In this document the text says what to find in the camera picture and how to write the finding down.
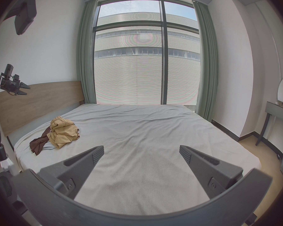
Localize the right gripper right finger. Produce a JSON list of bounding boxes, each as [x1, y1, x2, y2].
[[179, 145, 244, 200]]

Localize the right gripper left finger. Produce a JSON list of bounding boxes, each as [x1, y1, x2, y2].
[[39, 145, 105, 200]]

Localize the tan shorts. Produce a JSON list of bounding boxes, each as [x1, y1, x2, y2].
[[48, 116, 80, 149]]

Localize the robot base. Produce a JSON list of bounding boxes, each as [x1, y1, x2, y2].
[[0, 157, 23, 211]]

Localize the bed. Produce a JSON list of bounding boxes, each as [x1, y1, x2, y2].
[[0, 80, 262, 217]]

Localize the brown garment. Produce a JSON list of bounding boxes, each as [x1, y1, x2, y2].
[[29, 126, 53, 156]]

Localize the grey dressing table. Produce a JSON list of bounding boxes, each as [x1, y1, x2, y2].
[[255, 101, 283, 155]]

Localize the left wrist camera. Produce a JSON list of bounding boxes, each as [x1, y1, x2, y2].
[[3, 64, 15, 78]]

